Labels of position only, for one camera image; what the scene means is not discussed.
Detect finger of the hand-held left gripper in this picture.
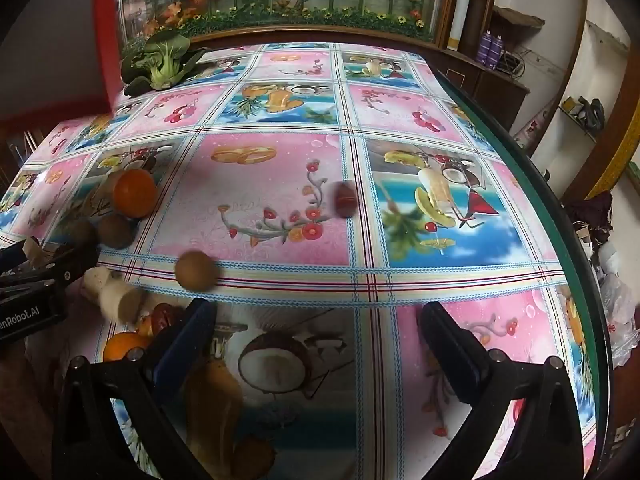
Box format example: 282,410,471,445
0,240,27,273
27,244,99,291

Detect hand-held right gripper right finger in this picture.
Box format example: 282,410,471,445
417,301,598,480

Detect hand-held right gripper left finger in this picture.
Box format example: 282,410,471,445
51,298,218,480

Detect brown longan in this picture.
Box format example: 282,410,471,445
174,251,219,291
97,213,136,250
59,219,98,251

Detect red date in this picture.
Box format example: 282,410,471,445
150,304,176,333
334,181,357,218

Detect orange tangerine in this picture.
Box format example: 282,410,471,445
112,168,159,219
102,332,153,363

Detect white plastic bags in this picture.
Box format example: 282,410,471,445
595,240,638,366

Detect pink printed tablecloth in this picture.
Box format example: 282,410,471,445
0,42,608,480

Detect green bok choy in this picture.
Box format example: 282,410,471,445
121,30,213,98

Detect white rolled poster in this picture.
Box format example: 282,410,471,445
446,0,476,52

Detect cluttered wall shelf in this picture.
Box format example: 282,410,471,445
560,95,608,136

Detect wooden wall shelf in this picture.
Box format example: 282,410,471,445
492,6,546,31

